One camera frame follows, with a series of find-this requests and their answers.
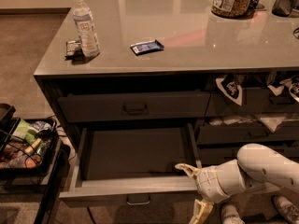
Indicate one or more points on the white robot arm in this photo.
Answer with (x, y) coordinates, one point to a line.
(256, 169)

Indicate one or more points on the blue snack packet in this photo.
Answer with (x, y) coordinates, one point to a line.
(146, 47)

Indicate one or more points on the clear plastic water bottle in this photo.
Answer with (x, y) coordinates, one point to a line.
(83, 19)

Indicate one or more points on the left white shoe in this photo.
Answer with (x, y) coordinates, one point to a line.
(229, 215)

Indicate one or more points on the large nut jar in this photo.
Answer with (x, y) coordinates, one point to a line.
(230, 8)

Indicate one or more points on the colourful snack bags in rack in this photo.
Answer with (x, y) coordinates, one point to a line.
(14, 156)

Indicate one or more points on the white plastic bags in drawer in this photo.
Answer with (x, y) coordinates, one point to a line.
(270, 121)

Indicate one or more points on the black wire snack rack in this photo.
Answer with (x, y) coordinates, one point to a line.
(44, 180)

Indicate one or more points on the dark snack packet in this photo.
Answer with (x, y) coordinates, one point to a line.
(73, 50)

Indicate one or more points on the grey drawer cabinet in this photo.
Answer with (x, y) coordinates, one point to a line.
(198, 47)

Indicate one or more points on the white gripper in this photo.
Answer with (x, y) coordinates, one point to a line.
(209, 184)

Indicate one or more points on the dark pitcher on counter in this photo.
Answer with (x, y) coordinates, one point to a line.
(284, 8)

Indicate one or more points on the grey drawer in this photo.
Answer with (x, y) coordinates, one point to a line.
(246, 133)
(126, 106)
(218, 155)
(254, 101)
(132, 167)

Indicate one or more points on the green snack bag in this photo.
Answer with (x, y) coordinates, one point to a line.
(29, 132)

